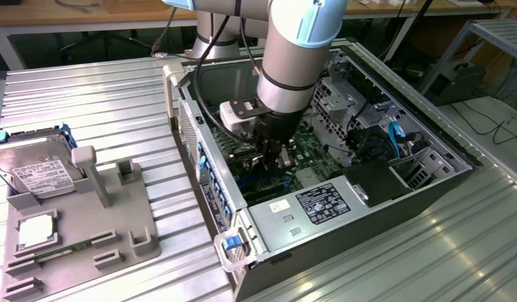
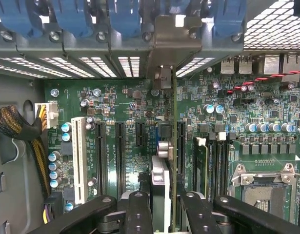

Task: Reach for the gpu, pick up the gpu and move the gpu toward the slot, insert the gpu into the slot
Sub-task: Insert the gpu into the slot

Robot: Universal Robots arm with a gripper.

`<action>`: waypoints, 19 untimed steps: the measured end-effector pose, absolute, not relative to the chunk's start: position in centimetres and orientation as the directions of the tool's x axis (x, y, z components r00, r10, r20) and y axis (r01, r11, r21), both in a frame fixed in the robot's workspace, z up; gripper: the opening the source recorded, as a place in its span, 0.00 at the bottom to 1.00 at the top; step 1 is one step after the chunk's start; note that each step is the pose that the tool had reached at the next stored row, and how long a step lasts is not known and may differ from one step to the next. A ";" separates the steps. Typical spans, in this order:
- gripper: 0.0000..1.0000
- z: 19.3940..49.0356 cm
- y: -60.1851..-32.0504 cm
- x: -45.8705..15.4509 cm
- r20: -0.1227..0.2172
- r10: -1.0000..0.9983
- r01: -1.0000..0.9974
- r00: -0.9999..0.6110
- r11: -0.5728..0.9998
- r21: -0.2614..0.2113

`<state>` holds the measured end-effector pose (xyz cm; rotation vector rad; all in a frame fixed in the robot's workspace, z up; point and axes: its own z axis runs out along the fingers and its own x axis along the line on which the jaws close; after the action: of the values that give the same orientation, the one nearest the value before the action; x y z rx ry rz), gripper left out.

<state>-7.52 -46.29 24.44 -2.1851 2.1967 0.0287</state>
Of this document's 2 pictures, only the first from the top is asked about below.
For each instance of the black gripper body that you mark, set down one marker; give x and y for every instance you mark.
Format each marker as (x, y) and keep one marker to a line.
(280, 126)

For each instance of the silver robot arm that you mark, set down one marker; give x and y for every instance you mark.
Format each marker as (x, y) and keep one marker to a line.
(292, 63)

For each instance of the black expansion slot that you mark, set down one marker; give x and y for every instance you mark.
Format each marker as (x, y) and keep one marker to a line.
(262, 192)

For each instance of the installed RAM stick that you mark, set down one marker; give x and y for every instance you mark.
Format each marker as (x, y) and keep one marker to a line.
(241, 154)

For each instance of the green motherboard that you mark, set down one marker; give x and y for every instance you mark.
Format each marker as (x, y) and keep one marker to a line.
(313, 148)

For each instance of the silver chipset heat sink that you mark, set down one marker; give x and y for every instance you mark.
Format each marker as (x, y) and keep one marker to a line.
(308, 176)

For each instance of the small white sticker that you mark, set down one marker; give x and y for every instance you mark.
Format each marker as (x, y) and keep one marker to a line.
(280, 207)

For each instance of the silver perforated drive cage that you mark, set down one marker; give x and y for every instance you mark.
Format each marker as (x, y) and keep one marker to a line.
(343, 104)

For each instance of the black power supply label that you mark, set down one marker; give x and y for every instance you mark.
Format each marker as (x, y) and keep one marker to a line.
(324, 204)

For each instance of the grey power supply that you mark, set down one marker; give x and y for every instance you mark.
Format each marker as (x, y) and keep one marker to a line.
(284, 226)

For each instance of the black plastic shroud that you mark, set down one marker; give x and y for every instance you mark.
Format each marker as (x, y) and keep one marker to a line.
(376, 182)

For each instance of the blue case latch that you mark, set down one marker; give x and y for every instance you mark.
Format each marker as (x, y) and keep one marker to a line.
(232, 243)

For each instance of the open PC case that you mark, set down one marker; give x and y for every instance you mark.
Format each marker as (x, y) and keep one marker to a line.
(325, 261)

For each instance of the silver disk bay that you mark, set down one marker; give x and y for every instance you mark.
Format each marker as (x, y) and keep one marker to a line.
(427, 166)

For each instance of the black box device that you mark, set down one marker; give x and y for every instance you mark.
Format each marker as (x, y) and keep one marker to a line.
(464, 81)

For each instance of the blue disk caddy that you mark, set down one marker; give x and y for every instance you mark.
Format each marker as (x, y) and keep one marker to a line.
(69, 135)

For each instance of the wooden desk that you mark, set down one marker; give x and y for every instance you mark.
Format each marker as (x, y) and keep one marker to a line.
(116, 17)

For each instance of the silver hard disk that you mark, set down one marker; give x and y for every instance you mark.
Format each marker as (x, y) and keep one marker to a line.
(35, 170)

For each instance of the grey parts rack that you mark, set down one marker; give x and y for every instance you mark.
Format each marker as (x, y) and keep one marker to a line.
(73, 251)

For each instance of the green loose RAM stick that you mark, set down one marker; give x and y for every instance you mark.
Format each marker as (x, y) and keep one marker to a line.
(61, 251)

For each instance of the silver CPU chip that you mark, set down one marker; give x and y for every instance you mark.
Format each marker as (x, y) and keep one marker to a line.
(37, 231)

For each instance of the grey metal shelf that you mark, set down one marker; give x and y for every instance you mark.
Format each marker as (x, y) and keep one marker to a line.
(507, 34)

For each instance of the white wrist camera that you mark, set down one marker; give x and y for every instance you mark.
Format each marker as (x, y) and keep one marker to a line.
(237, 122)

